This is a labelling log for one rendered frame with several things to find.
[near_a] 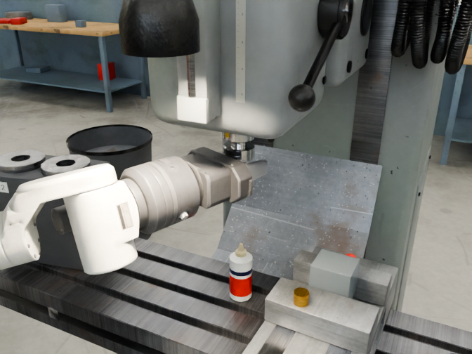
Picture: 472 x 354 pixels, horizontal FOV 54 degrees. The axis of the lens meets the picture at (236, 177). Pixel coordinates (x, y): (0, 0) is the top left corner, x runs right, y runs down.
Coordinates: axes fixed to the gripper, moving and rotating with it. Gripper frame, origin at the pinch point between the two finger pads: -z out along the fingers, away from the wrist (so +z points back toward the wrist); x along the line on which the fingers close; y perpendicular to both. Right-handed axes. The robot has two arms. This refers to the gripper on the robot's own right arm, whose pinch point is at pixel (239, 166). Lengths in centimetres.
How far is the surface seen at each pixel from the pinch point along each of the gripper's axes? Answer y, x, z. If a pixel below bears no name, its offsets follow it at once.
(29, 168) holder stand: 7.9, 39.4, 17.5
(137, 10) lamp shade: -23.8, -11.3, 22.6
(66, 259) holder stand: 24.8, 31.4, 16.3
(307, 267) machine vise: 16.6, -9.1, -6.7
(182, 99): -13.1, -3.7, 12.6
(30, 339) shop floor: 123, 132, 1
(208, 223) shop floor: 122, 157, -122
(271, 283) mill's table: 26.8, 1.0, -9.7
